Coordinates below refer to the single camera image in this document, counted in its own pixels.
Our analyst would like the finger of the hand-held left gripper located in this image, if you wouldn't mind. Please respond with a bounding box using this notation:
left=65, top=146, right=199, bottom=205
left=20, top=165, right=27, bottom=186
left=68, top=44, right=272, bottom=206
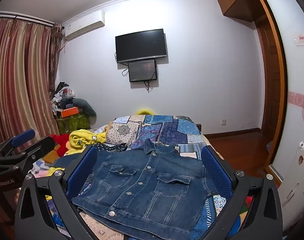
left=0, top=137, right=56, bottom=174
left=0, top=129, right=36, bottom=159

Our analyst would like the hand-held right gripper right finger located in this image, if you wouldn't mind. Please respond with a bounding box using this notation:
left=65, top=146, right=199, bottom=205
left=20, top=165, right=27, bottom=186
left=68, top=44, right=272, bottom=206
left=201, top=145, right=283, bottom=240

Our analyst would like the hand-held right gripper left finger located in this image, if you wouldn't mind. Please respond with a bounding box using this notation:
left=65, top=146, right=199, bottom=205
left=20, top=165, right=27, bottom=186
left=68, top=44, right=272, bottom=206
left=15, top=145, right=99, bottom=240

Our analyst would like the blue denim jacket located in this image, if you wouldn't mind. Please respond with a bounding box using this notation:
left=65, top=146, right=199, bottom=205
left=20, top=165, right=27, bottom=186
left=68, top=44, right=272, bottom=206
left=72, top=139, right=219, bottom=233

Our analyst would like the red cloth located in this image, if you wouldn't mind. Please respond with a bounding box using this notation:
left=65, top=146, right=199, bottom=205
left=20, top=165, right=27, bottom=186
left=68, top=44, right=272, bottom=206
left=50, top=134, right=71, bottom=157

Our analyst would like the yellow printed cloth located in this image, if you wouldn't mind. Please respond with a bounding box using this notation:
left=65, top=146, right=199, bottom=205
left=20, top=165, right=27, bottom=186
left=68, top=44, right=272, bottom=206
left=67, top=129, right=107, bottom=155

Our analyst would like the navy dotted cloth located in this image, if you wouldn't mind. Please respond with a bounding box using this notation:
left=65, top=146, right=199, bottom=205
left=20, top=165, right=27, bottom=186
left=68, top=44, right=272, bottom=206
left=91, top=142, right=129, bottom=153

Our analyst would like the green patterned bag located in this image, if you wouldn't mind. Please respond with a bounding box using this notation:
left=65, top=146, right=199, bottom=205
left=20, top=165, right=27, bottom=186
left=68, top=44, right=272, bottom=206
left=56, top=114, right=90, bottom=135

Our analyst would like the orange box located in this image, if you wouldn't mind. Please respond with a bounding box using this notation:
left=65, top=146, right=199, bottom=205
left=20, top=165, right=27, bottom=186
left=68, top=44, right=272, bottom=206
left=60, top=107, right=80, bottom=118

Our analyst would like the pile of clutter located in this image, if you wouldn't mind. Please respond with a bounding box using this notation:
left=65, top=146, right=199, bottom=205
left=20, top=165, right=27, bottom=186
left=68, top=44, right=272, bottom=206
left=51, top=82, right=76, bottom=112

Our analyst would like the striped red curtain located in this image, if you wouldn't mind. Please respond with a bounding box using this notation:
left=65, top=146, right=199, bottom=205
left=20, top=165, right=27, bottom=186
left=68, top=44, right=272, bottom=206
left=0, top=17, right=60, bottom=143

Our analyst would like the dark grey cushion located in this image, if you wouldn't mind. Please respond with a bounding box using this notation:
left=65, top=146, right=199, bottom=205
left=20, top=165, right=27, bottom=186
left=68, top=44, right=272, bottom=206
left=73, top=98, right=97, bottom=118

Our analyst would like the blue patchwork quilt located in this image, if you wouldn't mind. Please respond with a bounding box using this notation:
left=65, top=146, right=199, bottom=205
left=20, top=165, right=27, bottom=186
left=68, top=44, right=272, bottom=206
left=30, top=115, right=253, bottom=240

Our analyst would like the white appliance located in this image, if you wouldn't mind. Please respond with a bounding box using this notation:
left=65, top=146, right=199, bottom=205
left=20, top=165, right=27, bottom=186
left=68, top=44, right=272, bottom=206
left=277, top=137, right=304, bottom=232

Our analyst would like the yellow round object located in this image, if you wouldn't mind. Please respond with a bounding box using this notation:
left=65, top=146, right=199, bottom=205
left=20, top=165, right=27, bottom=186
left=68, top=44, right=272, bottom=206
left=135, top=108, right=155, bottom=116

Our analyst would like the narrow patterned curtain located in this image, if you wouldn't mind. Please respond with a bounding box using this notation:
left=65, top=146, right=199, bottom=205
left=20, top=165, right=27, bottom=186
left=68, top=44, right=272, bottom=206
left=50, top=23, right=65, bottom=92

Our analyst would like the wooden door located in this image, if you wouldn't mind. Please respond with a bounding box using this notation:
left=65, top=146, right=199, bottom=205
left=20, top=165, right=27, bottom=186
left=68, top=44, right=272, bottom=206
left=255, top=15, right=283, bottom=137

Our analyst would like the white sliding wardrobe door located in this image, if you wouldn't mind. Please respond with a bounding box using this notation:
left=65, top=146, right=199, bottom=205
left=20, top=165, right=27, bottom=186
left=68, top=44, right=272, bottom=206
left=258, top=0, right=304, bottom=182

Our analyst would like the white air conditioner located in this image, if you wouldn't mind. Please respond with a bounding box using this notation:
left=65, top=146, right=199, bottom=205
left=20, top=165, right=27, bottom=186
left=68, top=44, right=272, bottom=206
left=63, top=10, right=105, bottom=42

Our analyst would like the black television cable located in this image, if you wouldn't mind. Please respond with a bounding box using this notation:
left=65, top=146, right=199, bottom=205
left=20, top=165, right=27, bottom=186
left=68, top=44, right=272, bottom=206
left=114, top=52, right=129, bottom=77

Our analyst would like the white curtain rail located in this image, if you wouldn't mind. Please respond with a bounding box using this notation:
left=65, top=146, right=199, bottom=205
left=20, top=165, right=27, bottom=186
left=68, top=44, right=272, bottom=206
left=0, top=14, right=55, bottom=27

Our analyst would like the small black wall monitor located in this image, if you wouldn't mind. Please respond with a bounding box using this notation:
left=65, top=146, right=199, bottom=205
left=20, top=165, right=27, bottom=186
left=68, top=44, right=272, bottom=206
left=128, top=59, right=157, bottom=82

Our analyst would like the black wall television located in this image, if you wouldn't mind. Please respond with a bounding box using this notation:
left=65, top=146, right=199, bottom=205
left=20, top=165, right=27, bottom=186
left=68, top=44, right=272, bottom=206
left=115, top=29, right=167, bottom=64

